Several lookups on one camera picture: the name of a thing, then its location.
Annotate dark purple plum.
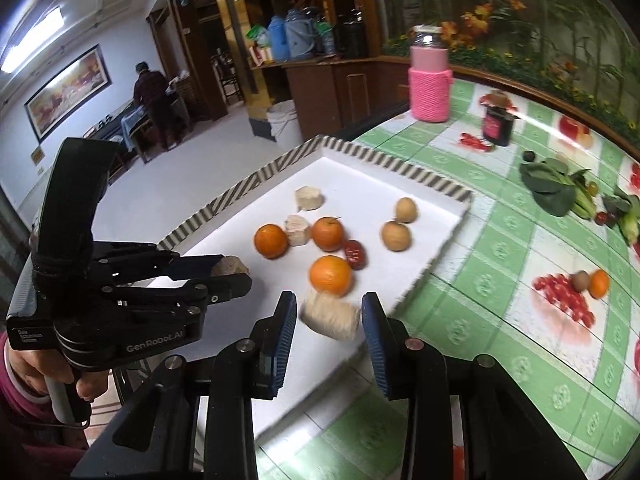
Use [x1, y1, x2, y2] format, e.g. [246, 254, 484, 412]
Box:
[606, 212, 618, 228]

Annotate blue thermos jug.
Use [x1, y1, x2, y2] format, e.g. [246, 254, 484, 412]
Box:
[268, 15, 291, 63]

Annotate red jujube date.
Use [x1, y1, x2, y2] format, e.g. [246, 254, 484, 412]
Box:
[343, 240, 368, 271]

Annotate black tea canister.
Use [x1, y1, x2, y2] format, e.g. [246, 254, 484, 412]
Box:
[480, 90, 516, 146]

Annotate striped white tray box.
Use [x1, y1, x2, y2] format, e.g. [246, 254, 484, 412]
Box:
[160, 136, 473, 436]

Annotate pink knit sleeved jar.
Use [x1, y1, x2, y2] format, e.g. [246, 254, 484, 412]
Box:
[408, 24, 452, 124]

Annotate large orange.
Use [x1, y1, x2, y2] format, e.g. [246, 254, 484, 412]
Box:
[308, 255, 352, 297]

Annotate framed wall painting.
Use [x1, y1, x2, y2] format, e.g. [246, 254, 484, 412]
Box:
[25, 44, 112, 143]

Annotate bok choy left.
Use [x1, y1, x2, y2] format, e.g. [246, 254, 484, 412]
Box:
[518, 158, 597, 221]

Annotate bok choy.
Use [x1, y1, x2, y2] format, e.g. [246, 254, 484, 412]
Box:
[518, 158, 597, 221]
[603, 186, 639, 245]

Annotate small dark round fruit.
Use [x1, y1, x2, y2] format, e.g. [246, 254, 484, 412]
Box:
[522, 150, 536, 162]

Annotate wooden cabinet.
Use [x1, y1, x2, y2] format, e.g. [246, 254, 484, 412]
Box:
[253, 56, 409, 140]

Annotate grey blue kettle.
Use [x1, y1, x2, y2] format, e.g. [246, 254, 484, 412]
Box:
[284, 9, 316, 61]

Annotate operator left hand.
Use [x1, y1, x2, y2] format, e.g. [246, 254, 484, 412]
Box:
[6, 344, 108, 402]

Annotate person in background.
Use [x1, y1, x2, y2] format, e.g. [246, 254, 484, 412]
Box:
[134, 62, 182, 151]

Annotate brown round pear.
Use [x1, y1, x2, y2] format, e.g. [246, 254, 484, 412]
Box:
[381, 221, 412, 252]

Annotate brown kiwi fruit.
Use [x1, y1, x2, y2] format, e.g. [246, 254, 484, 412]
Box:
[570, 270, 591, 294]

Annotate bok choy right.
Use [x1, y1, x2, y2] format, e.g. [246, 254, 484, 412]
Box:
[603, 186, 639, 245]

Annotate green grape fruit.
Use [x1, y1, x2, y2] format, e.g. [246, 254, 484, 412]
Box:
[587, 182, 599, 196]

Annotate white plastic bucket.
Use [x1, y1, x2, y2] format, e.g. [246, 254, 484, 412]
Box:
[266, 100, 304, 150]

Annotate small tangerine with stem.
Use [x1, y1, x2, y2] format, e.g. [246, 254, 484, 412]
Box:
[311, 217, 345, 252]

